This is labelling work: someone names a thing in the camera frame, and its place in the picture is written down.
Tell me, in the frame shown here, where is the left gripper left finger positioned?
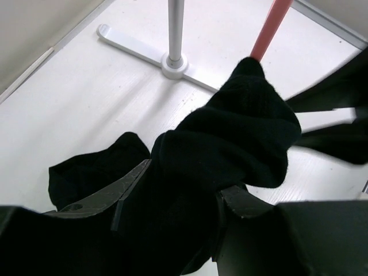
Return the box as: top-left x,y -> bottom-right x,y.
44,159 -> 151,232

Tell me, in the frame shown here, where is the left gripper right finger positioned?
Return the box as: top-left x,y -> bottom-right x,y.
212,185 -> 273,262

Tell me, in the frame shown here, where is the black t shirt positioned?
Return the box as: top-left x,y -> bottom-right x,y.
48,57 -> 301,275

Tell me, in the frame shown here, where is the pink plastic hanger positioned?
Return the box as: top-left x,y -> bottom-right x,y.
250,0 -> 293,62

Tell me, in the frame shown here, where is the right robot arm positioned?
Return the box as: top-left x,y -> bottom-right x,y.
287,49 -> 367,165

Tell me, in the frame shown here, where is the silver clothes rack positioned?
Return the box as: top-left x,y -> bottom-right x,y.
97,1 -> 220,93

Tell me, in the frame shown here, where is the aluminium rail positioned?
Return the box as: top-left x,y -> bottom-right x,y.
292,1 -> 367,50

